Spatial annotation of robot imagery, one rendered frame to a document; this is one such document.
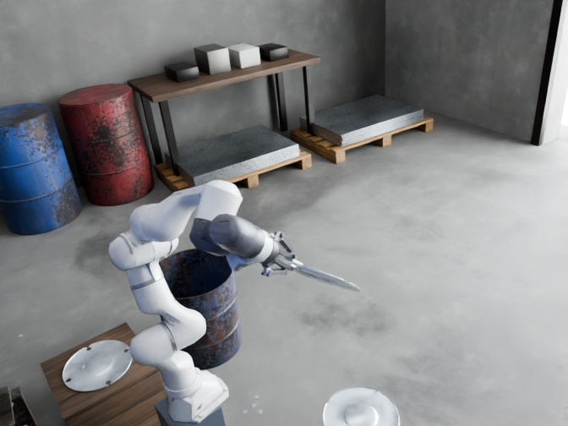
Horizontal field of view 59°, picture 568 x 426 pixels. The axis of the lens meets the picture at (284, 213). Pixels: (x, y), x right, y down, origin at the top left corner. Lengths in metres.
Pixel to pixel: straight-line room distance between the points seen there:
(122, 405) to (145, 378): 0.14
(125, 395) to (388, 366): 1.23
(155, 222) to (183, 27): 3.67
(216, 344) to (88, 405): 0.69
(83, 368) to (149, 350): 0.76
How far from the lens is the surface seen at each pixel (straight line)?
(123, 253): 1.56
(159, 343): 1.70
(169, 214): 1.42
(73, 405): 2.30
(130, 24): 4.82
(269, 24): 5.35
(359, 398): 2.19
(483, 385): 2.64
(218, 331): 2.58
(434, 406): 2.51
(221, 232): 1.17
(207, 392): 1.92
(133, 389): 2.31
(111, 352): 2.45
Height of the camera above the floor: 1.92
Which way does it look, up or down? 30 degrees down
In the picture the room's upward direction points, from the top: 6 degrees counter-clockwise
